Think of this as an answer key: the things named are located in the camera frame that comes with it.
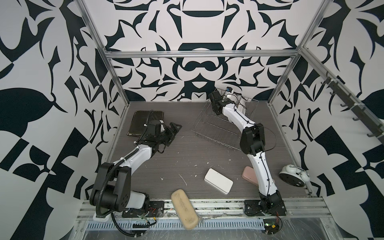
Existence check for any black square plate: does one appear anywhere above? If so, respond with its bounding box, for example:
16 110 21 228
127 111 164 137

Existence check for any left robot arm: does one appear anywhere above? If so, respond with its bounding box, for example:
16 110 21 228
90 120 182 218

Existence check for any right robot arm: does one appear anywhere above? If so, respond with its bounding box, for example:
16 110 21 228
209 90 286 216

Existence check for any white round plate front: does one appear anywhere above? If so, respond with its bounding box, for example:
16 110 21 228
237 97 247 114

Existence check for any white rectangular case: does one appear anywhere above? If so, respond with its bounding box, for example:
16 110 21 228
204 168 233 195

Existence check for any beige oblong case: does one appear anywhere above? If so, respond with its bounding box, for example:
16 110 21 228
171 189 200 230

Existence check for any white display box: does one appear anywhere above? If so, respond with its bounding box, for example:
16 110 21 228
93 213 112 223

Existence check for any white round timer device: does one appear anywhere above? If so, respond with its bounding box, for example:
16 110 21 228
279 165 310 188

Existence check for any small circuit board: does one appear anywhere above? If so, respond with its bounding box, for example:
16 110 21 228
262 218 282 236

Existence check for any wire dish rack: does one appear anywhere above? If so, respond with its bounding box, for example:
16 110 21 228
191 89 259 151

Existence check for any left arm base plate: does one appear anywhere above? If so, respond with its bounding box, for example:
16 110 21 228
122 201 165 218

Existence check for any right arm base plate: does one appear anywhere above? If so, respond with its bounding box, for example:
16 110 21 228
244 200 287 217

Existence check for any slotted cable duct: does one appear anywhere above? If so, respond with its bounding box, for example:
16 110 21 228
87 219 265 231

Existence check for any wall hook rail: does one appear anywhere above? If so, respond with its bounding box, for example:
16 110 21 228
320 70 384 145

